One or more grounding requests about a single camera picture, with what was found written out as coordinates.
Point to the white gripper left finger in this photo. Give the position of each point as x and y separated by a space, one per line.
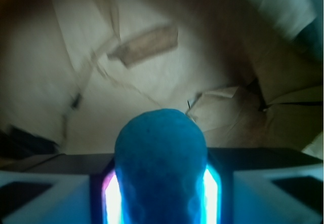
28 197

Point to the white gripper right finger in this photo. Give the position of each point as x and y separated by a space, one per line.
257 199

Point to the blue ball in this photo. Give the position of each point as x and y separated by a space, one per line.
160 158

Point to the brown paper bag bin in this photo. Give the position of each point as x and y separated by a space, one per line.
248 72

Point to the brown wood piece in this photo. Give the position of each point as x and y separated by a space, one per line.
146 45

